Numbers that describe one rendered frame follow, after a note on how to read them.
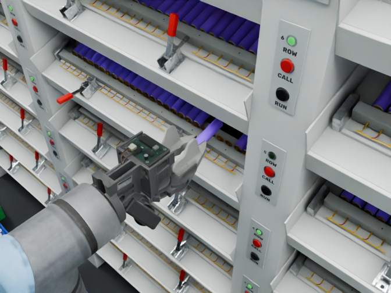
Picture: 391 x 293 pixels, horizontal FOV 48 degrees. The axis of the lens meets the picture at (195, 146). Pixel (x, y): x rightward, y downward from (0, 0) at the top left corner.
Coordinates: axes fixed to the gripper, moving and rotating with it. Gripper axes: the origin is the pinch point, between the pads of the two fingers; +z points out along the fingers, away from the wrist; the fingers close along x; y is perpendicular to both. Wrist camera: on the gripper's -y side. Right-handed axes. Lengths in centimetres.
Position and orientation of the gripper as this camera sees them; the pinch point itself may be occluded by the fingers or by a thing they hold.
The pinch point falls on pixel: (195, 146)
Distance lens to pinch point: 75.4
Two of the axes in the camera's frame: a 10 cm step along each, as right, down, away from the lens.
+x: -7.5, -4.6, 4.8
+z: 6.7, -5.1, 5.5
